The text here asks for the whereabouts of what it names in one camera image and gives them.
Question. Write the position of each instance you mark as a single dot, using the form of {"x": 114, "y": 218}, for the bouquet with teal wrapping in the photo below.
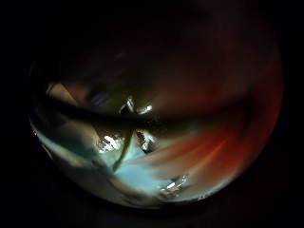
{"x": 196, "y": 148}

